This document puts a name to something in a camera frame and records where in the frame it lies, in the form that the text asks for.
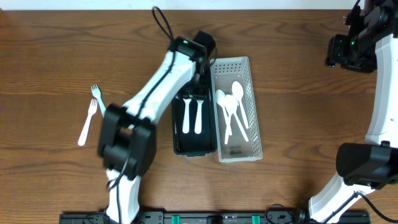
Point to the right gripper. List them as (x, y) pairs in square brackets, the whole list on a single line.
[(340, 54)]

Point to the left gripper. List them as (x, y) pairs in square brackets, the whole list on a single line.
[(193, 92)]

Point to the white plastic spoon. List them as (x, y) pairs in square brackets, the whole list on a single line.
[(228, 130), (238, 92), (220, 100), (231, 107)]

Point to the white fork straight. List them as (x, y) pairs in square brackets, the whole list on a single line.
[(198, 121)]

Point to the white fork thick handle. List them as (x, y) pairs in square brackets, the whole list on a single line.
[(96, 92)]

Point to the white fork thin handle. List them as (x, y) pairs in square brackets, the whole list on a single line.
[(91, 111)]

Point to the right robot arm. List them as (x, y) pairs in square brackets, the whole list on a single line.
[(364, 168)]

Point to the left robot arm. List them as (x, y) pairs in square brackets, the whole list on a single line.
[(127, 140)]

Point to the clear white plastic basket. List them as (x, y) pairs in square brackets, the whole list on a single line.
[(224, 72)]

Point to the dark green plastic basket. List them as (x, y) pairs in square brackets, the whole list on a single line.
[(192, 144)]

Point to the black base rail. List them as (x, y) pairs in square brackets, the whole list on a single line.
[(270, 216)]

